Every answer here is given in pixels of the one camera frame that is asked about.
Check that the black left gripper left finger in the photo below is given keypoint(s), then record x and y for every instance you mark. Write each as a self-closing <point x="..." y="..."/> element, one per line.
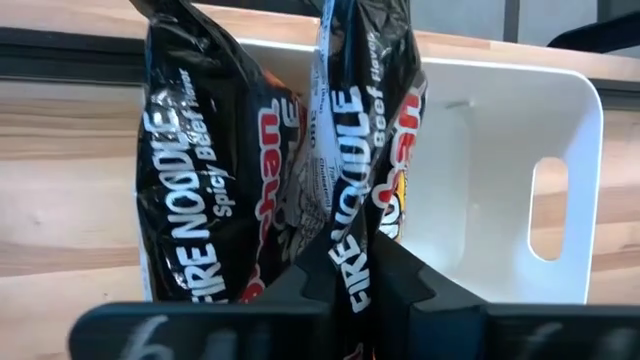
<point x="200" y="330"/>

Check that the red black noodle packet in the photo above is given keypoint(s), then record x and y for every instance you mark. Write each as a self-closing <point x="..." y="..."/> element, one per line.
<point x="350" y="150"/>

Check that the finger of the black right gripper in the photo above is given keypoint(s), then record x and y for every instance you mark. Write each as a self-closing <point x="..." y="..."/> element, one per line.
<point x="610" y="37"/>

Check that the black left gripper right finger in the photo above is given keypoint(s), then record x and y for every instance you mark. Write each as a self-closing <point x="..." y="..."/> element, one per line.
<point x="500" y="332"/>

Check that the white plastic bin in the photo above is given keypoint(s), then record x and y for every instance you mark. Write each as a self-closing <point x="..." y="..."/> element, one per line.
<point x="475" y="200"/>

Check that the black ramen packet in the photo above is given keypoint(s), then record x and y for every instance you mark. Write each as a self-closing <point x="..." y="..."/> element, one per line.
<point x="200" y="150"/>

